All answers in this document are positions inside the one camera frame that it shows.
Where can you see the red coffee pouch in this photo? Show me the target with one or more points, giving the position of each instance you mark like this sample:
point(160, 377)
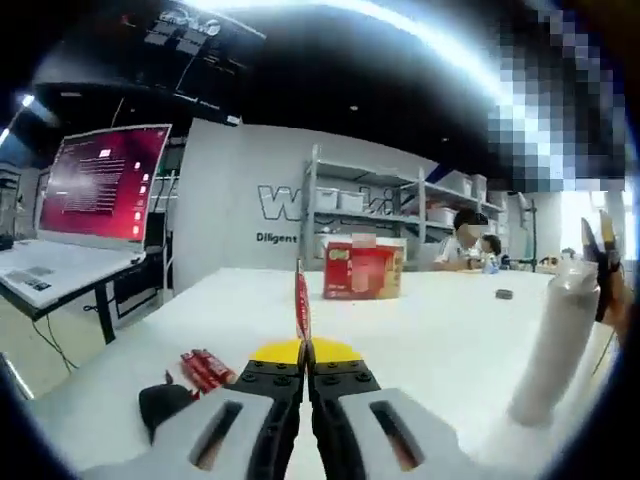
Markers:
point(302, 305)
point(197, 372)
point(217, 367)

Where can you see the red coffee box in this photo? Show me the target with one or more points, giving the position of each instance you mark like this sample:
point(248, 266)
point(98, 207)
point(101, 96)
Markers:
point(335, 275)

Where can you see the person's right hand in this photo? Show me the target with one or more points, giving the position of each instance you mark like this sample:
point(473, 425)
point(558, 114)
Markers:
point(622, 310)

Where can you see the dark cloth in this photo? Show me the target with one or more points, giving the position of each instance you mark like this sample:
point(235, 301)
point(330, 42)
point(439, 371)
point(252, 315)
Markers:
point(162, 405)

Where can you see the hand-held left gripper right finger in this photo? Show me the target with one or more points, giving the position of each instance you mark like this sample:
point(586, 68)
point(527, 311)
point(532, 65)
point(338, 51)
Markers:
point(345, 385)

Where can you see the ceiling light strip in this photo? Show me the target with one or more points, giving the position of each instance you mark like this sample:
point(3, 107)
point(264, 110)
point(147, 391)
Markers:
point(450, 39)

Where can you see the black tape roll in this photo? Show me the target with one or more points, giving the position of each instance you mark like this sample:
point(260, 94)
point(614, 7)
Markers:
point(504, 295)

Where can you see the white plastic cup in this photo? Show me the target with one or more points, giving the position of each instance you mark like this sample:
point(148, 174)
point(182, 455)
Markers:
point(555, 350)

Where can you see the black tripod stand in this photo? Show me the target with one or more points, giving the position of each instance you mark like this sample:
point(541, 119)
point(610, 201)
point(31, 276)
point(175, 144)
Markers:
point(534, 235)

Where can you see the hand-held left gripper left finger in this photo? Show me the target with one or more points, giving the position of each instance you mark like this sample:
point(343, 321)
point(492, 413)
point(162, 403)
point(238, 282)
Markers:
point(265, 390)

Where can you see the grey metal shelving rack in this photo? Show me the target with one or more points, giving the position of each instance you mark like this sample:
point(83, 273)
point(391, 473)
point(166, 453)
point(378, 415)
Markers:
point(312, 200)

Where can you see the small laptop desk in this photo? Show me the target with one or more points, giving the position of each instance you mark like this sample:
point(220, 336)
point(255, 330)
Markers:
point(106, 315)

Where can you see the metal storage shelf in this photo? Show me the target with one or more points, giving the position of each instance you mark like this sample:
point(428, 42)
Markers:
point(350, 200)

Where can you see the white laptop red screen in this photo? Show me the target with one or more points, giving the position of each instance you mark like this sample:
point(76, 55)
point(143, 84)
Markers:
point(100, 185)

